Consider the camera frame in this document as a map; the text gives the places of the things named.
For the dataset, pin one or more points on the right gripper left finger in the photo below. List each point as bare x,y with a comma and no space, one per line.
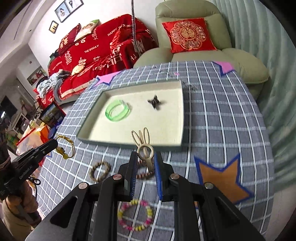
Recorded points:
128,172

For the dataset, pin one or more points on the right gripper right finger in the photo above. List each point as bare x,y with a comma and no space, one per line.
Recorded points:
166,191

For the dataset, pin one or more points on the gold bunny ear hair clip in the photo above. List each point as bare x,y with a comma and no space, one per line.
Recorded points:
144,149

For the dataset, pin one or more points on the operator left hand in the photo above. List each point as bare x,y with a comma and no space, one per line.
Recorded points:
27,200

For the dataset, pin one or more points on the orange gift bag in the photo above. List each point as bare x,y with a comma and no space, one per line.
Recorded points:
32,138

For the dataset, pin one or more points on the orange star sticker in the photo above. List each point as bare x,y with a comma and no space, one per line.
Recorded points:
226,179

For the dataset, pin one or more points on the green translucent bangle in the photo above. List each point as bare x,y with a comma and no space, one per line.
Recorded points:
117,110

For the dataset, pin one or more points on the shallow grey-green tray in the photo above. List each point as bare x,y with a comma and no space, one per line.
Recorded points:
165,123

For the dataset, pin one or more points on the dark printed box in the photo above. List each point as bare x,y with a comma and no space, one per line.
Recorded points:
52,115

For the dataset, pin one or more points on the grey checked tablecloth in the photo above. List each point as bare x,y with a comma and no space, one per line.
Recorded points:
221,120

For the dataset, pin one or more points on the black claw hair clip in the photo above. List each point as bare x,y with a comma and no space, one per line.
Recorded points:
154,102

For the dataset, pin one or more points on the pink star sticker left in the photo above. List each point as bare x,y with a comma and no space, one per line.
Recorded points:
104,79

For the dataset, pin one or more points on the pink star sticker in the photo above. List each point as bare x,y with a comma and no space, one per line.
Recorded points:
224,67
104,79

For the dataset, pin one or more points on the grey crumpled clothes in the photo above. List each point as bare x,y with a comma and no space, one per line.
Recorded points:
51,82

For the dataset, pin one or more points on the pink star sticker right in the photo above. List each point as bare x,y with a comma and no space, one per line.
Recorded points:
224,67

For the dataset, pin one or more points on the red printed blanket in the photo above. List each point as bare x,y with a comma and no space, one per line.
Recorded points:
109,48

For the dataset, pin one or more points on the red embroidered cushion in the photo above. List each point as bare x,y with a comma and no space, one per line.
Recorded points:
188,35

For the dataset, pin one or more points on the dark red pillow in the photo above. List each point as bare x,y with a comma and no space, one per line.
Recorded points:
68,40

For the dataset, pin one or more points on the beige patterned pillow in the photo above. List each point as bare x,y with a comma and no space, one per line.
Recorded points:
87,29

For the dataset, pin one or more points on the small framed picture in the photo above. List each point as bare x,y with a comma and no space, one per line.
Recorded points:
53,27

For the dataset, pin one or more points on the large framed pictures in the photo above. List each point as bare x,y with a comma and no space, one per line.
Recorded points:
66,8

